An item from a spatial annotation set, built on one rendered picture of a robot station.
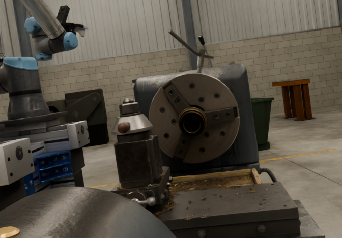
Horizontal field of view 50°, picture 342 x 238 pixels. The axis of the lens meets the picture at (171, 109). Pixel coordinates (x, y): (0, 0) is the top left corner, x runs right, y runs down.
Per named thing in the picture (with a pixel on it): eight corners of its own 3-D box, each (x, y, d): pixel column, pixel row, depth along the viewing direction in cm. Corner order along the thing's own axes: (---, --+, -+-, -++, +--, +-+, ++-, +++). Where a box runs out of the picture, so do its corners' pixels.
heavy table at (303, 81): (275, 117, 1069) (271, 82, 1064) (290, 114, 1071) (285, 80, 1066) (298, 121, 909) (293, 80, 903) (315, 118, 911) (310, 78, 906)
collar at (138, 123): (117, 131, 75) (115, 116, 75) (155, 126, 74) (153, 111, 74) (106, 137, 68) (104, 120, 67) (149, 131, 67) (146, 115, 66)
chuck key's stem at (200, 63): (196, 81, 132) (200, 49, 131) (202, 82, 131) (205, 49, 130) (194, 81, 131) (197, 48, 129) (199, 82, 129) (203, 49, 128)
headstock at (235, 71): (160, 150, 206) (150, 80, 204) (247, 140, 200) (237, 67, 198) (139, 176, 147) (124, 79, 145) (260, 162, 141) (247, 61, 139)
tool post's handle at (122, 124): (122, 131, 68) (121, 121, 68) (133, 130, 68) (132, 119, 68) (116, 135, 64) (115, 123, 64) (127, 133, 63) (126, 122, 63)
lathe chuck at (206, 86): (148, 153, 139) (157, 69, 137) (233, 164, 136) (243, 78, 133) (144, 157, 130) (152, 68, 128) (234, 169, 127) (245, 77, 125)
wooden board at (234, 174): (147, 191, 123) (145, 179, 123) (257, 180, 119) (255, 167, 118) (125, 226, 93) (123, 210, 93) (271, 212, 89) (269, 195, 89)
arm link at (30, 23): (24, 36, 165) (21, 17, 165) (43, 38, 175) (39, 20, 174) (37, 33, 162) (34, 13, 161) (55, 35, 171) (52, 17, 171)
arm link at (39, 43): (50, 57, 162) (46, 32, 162) (31, 61, 167) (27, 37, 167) (62, 57, 169) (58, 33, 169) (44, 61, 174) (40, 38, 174)
